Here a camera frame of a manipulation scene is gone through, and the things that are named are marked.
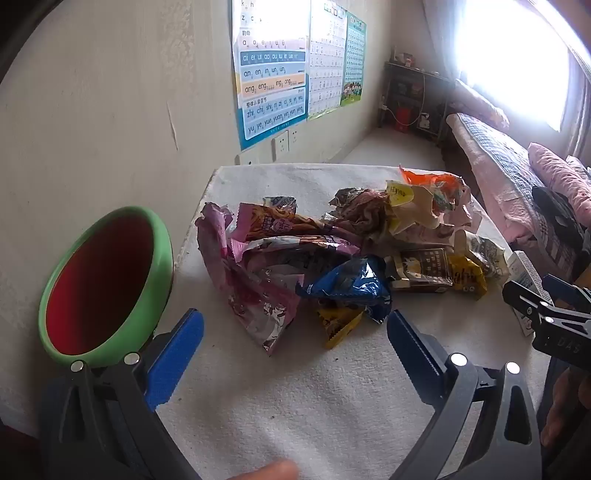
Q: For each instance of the black clothing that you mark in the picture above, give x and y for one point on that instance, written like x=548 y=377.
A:
x=556 y=217

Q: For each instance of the white wall box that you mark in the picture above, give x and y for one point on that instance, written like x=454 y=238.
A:
x=247 y=160

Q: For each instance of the yellow packet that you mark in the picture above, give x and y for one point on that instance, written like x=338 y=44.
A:
x=467 y=278

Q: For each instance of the magenta snack bag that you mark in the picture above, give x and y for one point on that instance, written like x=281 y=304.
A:
x=281 y=222

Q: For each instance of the patterned paper cup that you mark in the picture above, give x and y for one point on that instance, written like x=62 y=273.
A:
x=485 y=251

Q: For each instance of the yellow and white wrapper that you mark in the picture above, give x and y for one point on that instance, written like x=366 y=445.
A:
x=408 y=217

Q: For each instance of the bright window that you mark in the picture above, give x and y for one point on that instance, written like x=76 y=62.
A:
x=512 y=60

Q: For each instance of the orange wrapper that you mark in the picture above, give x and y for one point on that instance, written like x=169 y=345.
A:
x=425 y=177

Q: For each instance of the pink floral pillow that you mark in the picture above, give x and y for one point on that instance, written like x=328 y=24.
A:
x=561 y=175
x=480 y=104

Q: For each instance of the person's right hand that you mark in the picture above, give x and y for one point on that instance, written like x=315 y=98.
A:
x=570 y=410

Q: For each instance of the small yellow wrapper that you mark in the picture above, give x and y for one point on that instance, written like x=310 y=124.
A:
x=337 y=326

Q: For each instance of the bed with plaid blanket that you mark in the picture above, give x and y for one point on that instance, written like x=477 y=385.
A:
x=494 y=161

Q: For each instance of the light pink silver-lined wrapper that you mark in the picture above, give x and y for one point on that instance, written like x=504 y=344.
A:
x=261 y=300

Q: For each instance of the red bin with green rim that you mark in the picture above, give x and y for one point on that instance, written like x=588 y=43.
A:
x=101 y=286

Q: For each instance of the blue snack wrapper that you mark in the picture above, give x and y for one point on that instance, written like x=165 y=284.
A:
x=344 y=281

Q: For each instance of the white wall socket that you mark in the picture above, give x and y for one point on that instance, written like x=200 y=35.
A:
x=280 y=145

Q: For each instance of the blue bordered wall poster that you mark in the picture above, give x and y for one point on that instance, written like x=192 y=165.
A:
x=272 y=78

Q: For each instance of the white grid wall poster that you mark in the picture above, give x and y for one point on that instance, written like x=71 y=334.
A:
x=327 y=64

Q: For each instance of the dark brown box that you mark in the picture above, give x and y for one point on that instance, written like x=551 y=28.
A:
x=425 y=268

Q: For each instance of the red bucket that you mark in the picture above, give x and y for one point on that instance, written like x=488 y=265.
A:
x=403 y=116

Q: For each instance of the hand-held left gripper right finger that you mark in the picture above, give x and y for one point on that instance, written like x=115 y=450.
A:
x=413 y=350

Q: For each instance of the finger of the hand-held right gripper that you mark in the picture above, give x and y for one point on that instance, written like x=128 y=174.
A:
x=561 y=286
x=519 y=295

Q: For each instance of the white drink carton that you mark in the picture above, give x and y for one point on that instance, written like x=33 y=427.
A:
x=521 y=277

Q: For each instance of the dark shelf unit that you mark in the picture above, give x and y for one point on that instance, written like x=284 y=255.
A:
x=413 y=97

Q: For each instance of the green bordered wall poster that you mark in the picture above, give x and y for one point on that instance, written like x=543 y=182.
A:
x=353 y=60

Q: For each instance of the brown crumpled wrapper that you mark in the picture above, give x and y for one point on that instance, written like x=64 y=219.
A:
x=364 y=207

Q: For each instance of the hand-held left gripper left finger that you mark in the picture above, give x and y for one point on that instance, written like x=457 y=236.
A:
x=175 y=355

